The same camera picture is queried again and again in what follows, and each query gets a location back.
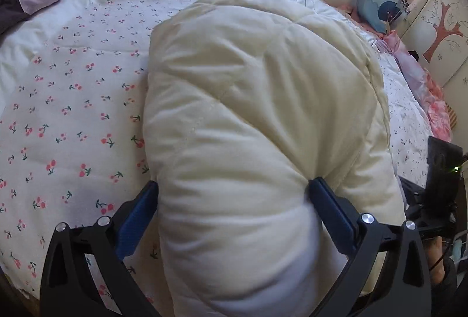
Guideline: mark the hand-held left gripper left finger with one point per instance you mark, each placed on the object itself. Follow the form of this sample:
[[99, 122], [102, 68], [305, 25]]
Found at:
[[133, 225]]

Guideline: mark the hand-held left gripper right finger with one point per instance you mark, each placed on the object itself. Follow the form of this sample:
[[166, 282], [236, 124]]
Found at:
[[331, 214]]

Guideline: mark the cream cherry-print quilt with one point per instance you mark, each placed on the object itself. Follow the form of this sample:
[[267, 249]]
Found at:
[[256, 112]]

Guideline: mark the person's right forearm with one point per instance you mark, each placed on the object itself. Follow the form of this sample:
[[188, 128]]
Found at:
[[436, 258]]

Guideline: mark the pink floral bed sheet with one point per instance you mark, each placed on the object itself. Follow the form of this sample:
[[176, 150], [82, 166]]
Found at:
[[431, 90]]

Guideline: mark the tree-print wardrobe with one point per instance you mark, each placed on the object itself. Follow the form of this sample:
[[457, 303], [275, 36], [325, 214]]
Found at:
[[444, 28]]

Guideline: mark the blue cartoon pillow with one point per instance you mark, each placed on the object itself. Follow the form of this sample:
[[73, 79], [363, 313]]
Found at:
[[382, 4]]

